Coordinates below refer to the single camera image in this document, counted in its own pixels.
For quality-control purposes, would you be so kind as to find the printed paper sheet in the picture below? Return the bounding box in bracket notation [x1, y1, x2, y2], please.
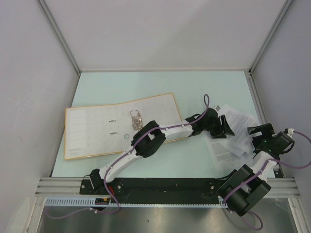
[217, 104, 258, 157]

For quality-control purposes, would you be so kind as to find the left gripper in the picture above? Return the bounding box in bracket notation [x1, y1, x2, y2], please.
[202, 115, 234, 139]

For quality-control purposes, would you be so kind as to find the printed paper stack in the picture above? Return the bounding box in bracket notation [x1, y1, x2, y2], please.
[206, 135, 245, 170]

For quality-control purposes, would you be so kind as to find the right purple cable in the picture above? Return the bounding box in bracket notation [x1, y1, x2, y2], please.
[222, 130, 311, 230]

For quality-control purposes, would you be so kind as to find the yellow ring binder folder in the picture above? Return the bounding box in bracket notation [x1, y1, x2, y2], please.
[64, 93, 182, 160]

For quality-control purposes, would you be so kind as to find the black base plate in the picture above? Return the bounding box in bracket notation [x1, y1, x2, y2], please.
[80, 177, 253, 204]

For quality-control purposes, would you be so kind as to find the white slotted cable duct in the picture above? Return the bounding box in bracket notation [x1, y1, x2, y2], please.
[45, 197, 227, 208]

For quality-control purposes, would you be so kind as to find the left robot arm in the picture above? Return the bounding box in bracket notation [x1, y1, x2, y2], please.
[80, 108, 235, 195]

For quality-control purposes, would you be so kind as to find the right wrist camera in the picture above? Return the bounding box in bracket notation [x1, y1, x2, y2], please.
[284, 128, 294, 137]

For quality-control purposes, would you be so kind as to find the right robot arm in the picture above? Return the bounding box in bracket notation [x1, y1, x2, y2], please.
[217, 123, 294, 216]

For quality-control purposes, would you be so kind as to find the metal lever arch mechanism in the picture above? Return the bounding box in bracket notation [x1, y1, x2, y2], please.
[130, 110, 143, 131]

